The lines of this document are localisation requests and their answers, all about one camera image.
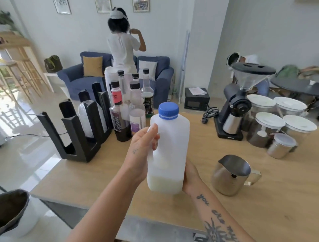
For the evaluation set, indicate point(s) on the person's left hand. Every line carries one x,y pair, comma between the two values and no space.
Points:
135,159

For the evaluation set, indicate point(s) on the person's right hand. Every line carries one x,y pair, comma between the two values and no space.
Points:
191,178

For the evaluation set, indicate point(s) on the person's left thumb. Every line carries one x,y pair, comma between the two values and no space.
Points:
155,142

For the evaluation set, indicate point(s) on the white plastic milk jug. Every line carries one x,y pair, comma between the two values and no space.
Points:
172,149

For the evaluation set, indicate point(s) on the person's right forearm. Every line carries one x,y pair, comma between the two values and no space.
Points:
214,217

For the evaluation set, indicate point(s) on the person's left forearm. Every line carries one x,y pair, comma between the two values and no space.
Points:
104,212

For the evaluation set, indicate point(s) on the purple label syrup bottle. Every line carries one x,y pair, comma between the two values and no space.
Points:
137,114

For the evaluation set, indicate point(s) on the blue jug cap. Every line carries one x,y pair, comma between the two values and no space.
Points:
168,110

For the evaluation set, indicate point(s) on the red label syrup bottle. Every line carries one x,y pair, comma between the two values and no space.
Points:
119,117

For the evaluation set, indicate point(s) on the dark label clear bottle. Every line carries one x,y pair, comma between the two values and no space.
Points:
147,97

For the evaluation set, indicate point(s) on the black microwave oven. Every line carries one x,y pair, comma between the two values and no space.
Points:
195,101

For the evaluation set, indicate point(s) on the white paper sheet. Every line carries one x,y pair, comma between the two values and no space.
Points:
197,90

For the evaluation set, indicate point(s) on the clear bottle with black cap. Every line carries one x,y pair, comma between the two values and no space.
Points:
135,77
122,84

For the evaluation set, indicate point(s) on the white cushion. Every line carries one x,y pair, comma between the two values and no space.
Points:
149,67

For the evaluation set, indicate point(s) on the black cup holder rack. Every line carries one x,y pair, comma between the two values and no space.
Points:
77,139

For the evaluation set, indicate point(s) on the steel milk pitcher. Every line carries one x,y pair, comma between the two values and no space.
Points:
229,175

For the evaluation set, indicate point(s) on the black coffee grinder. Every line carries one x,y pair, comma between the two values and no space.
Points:
235,104

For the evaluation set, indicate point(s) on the yellow cushion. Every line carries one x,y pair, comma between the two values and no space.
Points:
92,66

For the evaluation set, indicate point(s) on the blue sofa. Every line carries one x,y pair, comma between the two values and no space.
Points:
74,79

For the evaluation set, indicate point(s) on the glass jar with white lid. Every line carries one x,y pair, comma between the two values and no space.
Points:
290,104
264,129
259,104
299,127

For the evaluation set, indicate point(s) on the white side table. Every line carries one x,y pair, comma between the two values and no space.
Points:
53,77

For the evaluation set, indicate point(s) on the small steel canister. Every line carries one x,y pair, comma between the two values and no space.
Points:
280,147

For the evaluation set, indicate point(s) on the green bag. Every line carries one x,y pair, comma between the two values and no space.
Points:
53,64

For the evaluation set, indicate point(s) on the wooden bar stool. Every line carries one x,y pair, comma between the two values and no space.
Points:
10,79
32,69

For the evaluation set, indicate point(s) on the black round table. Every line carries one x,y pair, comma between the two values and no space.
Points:
294,86

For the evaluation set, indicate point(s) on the green backpack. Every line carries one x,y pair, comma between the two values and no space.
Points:
287,71

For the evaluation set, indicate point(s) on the white bin with dark bag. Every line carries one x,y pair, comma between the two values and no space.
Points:
15,212

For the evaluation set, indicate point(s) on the wooden bar counter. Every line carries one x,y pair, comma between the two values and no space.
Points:
12,41

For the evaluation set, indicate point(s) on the green plant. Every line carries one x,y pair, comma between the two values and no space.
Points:
7,21

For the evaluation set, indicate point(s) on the framed wall picture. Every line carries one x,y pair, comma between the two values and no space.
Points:
62,6
103,5
141,5

